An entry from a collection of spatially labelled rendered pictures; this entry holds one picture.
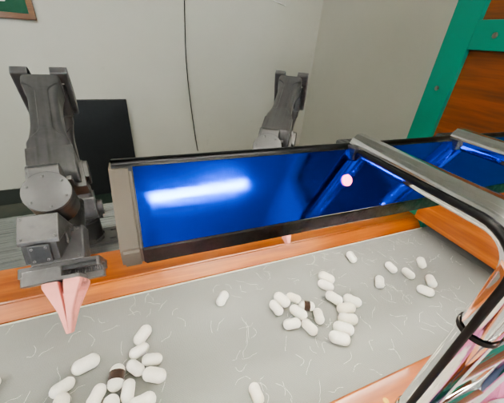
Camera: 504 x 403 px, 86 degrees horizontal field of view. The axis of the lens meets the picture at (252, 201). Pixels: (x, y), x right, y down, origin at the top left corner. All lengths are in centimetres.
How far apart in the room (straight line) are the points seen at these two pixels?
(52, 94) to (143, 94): 172
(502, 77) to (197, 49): 195
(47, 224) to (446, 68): 92
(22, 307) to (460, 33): 111
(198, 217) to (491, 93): 77
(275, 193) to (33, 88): 53
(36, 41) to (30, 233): 199
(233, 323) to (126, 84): 202
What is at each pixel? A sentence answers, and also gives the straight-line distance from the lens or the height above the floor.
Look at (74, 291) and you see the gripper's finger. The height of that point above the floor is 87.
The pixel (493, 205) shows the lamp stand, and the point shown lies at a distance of 22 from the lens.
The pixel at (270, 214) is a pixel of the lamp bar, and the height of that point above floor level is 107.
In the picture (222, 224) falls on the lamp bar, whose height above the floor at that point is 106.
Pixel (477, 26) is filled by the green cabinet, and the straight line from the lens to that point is 91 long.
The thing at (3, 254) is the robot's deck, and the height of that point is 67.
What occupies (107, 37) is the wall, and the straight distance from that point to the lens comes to 231.
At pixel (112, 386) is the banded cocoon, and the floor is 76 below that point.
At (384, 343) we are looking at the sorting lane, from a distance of 60.
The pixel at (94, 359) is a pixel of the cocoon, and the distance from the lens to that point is 53.
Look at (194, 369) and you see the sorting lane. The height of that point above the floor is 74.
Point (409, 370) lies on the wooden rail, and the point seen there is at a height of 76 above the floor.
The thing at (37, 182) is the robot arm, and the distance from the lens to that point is 45.
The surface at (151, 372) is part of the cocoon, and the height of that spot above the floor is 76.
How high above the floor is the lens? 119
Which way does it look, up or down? 31 degrees down
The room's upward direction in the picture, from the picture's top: 5 degrees clockwise
